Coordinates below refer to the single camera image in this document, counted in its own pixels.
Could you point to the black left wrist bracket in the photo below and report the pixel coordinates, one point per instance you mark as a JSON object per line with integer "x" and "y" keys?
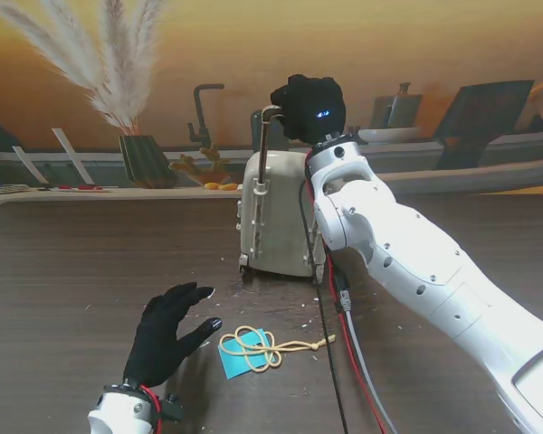
{"x": 174, "y": 409}

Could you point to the long white slanted strip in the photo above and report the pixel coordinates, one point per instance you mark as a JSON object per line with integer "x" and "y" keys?
{"x": 72, "y": 156}

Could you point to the white bowl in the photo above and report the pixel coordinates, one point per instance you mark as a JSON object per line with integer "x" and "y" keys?
{"x": 389, "y": 134}

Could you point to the grey grid tray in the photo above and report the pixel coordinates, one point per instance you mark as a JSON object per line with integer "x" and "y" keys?
{"x": 0, "y": 190}

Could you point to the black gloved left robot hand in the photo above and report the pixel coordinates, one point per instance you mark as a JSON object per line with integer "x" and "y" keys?
{"x": 156, "y": 348}

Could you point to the light wooden shelf board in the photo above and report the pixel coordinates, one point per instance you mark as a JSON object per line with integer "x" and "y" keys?
{"x": 117, "y": 192}

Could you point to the teal paper luggage tag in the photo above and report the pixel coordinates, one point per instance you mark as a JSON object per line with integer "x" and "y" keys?
{"x": 233, "y": 366}

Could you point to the dark rounded canister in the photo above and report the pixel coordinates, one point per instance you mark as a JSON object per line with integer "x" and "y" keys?
{"x": 276, "y": 135}

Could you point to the short white slanted strip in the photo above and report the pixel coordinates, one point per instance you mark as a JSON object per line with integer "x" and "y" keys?
{"x": 27, "y": 163}

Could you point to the black kitchen faucet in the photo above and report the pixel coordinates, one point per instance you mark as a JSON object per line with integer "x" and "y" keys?
{"x": 199, "y": 113}

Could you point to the brown coral ornament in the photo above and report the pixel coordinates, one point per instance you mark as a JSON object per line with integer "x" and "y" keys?
{"x": 190, "y": 165}

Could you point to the red berries on plate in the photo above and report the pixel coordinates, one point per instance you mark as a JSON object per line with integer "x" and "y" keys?
{"x": 77, "y": 186}

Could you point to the white pampas grass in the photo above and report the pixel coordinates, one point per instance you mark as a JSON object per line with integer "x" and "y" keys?
{"x": 117, "y": 90}

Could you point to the orange fruit pieces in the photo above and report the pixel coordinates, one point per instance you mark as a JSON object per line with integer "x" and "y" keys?
{"x": 228, "y": 185}

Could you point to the dark slanted board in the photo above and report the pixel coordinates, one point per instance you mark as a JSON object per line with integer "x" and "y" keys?
{"x": 484, "y": 108}

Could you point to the dark green ribbed vase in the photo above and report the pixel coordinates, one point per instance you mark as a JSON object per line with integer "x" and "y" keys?
{"x": 145, "y": 163}

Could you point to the small beige hard-shell suitcase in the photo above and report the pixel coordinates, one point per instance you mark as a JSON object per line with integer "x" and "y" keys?
{"x": 276, "y": 217}

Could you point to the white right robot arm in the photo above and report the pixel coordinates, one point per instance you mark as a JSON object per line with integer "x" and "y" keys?
{"x": 389, "y": 235}

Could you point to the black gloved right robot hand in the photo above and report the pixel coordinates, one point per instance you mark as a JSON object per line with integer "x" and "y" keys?
{"x": 312, "y": 108}

